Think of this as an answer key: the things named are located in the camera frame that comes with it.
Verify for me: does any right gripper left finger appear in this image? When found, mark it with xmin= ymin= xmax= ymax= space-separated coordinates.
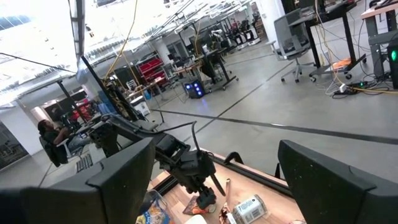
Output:
xmin=0 ymin=137 xmax=156 ymax=224

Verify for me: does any blue lit computer tower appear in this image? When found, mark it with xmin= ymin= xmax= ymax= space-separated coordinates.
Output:
xmin=183 ymin=80 xmax=206 ymax=100

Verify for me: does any white box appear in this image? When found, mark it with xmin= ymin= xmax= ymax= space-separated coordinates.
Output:
xmin=130 ymin=95 xmax=152 ymax=116

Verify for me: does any red bin rack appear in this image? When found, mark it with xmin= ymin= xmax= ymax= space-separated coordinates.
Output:
xmin=136 ymin=57 xmax=169 ymax=85

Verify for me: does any yellow floor cable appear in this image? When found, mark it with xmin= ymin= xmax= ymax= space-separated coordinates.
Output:
xmin=313 ymin=0 xmax=398 ymax=96

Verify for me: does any small brown food package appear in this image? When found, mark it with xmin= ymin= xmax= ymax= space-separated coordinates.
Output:
xmin=182 ymin=195 xmax=217 ymax=216

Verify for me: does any black legged work desk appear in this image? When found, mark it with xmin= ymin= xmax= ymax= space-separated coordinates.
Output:
xmin=172 ymin=46 xmax=239 ymax=93

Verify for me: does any person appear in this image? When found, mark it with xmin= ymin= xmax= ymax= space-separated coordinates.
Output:
xmin=37 ymin=119 xmax=91 ymax=156

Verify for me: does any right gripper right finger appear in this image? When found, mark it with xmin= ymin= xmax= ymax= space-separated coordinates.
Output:
xmin=277 ymin=139 xmax=398 ymax=224

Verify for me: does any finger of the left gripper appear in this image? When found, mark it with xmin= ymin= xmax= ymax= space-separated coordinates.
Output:
xmin=210 ymin=174 xmax=227 ymax=197
xmin=195 ymin=185 xmax=217 ymax=210

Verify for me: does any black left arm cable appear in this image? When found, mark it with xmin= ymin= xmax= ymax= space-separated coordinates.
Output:
xmin=146 ymin=120 xmax=201 ymax=153

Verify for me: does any blue instant noodle packet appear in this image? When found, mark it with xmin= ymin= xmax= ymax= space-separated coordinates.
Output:
xmin=136 ymin=202 xmax=172 ymax=224

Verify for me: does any black standing desk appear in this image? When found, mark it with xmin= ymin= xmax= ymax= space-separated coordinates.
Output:
xmin=298 ymin=0 xmax=368 ymax=81

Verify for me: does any yellow hanging cable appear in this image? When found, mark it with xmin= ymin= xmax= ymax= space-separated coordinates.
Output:
xmin=104 ymin=0 xmax=139 ymax=80

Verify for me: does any small white labelled bottle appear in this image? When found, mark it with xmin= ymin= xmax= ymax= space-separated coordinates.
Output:
xmin=231 ymin=194 xmax=268 ymax=224

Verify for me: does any black office chair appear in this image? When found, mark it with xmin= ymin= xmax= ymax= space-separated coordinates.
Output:
xmin=39 ymin=136 xmax=69 ymax=169

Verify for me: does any clear plastic container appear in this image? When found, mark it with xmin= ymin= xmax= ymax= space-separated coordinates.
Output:
xmin=136 ymin=189 xmax=170 ymax=224

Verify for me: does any green lit computer tower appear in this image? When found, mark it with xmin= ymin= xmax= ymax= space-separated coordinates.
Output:
xmin=386 ymin=39 xmax=398 ymax=90

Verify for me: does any white rectangular tray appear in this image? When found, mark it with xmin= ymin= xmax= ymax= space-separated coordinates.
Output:
xmin=183 ymin=214 xmax=208 ymax=224

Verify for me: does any orange object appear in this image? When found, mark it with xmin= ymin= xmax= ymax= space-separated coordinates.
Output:
xmin=331 ymin=58 xmax=352 ymax=71

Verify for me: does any grey wood topped table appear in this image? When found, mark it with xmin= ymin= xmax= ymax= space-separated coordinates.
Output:
xmin=360 ymin=1 xmax=398 ymax=78

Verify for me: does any black diagonal pole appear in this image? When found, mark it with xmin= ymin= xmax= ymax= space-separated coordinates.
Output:
xmin=80 ymin=55 xmax=147 ymax=122

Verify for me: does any black keyboard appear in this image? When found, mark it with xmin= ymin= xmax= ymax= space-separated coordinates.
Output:
xmin=75 ymin=153 xmax=94 ymax=174

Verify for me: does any grey office chair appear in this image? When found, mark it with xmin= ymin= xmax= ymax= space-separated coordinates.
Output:
xmin=269 ymin=7 xmax=317 ymax=84

